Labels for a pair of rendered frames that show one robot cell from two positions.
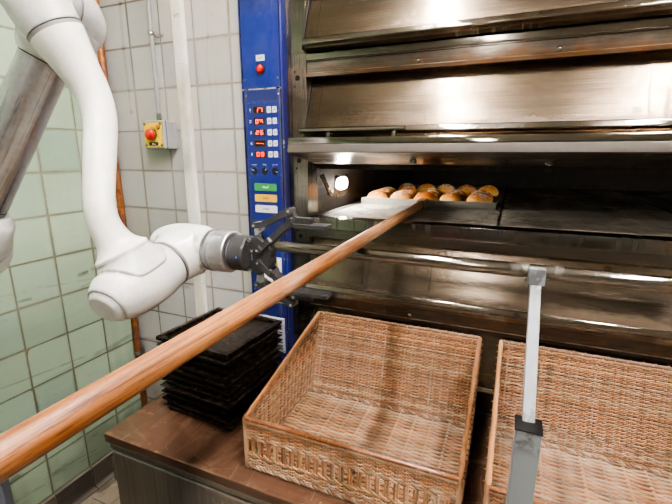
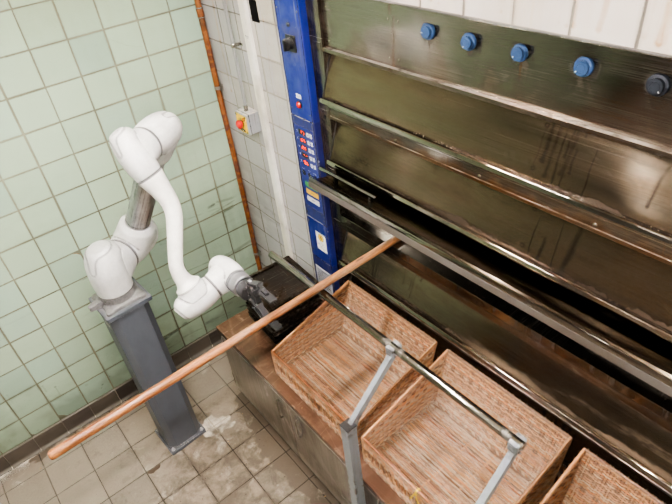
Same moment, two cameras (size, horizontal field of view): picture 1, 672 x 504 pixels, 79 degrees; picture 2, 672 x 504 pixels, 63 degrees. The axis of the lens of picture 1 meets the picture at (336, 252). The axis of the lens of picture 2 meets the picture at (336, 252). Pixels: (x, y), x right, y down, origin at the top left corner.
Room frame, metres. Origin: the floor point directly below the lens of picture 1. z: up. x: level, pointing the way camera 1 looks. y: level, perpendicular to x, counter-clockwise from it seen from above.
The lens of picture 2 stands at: (-0.32, -0.93, 2.54)
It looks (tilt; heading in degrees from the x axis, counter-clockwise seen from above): 38 degrees down; 32
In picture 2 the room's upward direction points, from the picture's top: 7 degrees counter-clockwise
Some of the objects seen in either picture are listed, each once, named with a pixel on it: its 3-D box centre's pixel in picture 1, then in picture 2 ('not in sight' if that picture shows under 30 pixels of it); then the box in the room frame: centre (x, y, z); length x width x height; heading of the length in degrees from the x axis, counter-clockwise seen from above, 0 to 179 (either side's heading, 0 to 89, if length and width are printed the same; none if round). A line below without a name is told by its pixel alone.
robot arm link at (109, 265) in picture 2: not in sight; (107, 265); (0.76, 0.86, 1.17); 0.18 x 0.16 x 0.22; 11
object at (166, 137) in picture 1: (160, 135); (248, 120); (1.61, 0.66, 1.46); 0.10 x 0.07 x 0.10; 67
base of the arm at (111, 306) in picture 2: not in sight; (113, 294); (0.73, 0.87, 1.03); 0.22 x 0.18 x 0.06; 160
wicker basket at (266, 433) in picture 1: (371, 396); (351, 358); (1.04, -0.10, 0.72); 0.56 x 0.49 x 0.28; 67
